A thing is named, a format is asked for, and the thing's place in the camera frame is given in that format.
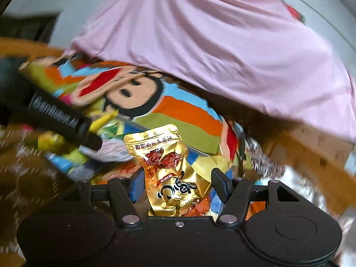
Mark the yellow candy wrapper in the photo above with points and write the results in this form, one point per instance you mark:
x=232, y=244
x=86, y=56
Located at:
x=102, y=120

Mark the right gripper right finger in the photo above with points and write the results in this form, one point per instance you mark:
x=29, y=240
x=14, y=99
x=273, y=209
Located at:
x=234, y=194

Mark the pink bed sheet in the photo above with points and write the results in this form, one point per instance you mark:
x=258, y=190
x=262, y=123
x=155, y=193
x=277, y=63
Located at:
x=253, y=52

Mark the cardboard box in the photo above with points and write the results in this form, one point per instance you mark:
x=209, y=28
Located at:
x=326, y=145

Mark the colourful monkey blanket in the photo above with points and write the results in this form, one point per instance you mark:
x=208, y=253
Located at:
x=129, y=97

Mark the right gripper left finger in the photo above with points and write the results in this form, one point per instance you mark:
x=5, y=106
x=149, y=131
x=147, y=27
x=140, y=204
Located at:
x=121, y=191

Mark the white green snack packet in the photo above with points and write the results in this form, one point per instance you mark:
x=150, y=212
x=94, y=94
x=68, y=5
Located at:
x=112, y=150

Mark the gold foil snack bag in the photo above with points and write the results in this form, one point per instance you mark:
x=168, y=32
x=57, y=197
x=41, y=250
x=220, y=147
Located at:
x=174, y=185

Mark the metal snack tray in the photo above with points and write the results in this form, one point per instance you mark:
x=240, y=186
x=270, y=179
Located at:
x=220, y=139

